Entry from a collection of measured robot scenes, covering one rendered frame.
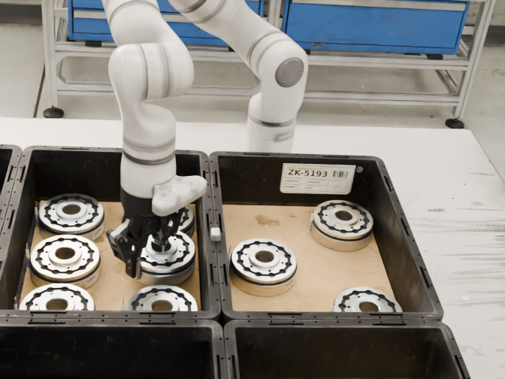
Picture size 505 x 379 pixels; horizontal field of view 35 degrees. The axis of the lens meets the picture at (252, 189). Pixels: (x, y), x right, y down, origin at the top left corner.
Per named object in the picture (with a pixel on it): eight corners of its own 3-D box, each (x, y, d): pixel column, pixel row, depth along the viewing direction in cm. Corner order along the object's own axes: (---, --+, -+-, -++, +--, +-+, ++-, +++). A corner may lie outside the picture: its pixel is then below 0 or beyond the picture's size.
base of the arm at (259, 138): (237, 175, 167) (243, 103, 157) (281, 172, 169) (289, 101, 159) (247, 202, 160) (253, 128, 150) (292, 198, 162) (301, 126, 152)
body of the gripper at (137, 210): (151, 156, 116) (149, 208, 122) (106, 178, 111) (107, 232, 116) (188, 177, 113) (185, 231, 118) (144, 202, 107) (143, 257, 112)
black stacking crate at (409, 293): (204, 208, 143) (209, 153, 136) (368, 211, 147) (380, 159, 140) (217, 381, 111) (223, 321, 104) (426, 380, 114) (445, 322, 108)
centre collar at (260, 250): (247, 248, 127) (248, 244, 126) (279, 250, 127) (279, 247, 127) (248, 268, 123) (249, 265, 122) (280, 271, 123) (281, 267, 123)
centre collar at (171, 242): (145, 238, 123) (145, 234, 123) (177, 238, 124) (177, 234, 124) (144, 259, 119) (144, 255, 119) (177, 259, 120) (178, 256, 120)
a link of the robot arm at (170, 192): (162, 219, 105) (164, 180, 102) (104, 183, 111) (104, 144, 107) (210, 192, 111) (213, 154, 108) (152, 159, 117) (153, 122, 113)
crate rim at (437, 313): (207, 162, 137) (208, 150, 136) (379, 167, 141) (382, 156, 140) (221, 332, 105) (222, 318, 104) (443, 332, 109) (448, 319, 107)
